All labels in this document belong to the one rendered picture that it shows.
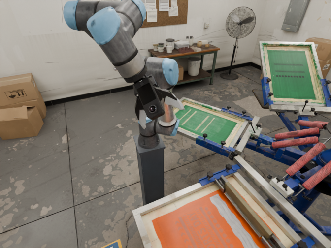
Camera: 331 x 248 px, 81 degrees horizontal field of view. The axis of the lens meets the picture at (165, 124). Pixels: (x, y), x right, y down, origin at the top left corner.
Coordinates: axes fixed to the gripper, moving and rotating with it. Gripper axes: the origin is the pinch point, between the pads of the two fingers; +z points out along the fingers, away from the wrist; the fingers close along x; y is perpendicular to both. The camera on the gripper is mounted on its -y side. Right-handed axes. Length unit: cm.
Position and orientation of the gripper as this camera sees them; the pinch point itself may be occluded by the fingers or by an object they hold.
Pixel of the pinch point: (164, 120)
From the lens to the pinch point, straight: 65.0
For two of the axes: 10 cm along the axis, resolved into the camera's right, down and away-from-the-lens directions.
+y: -2.2, -6.6, 7.2
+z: 4.0, 6.1, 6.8
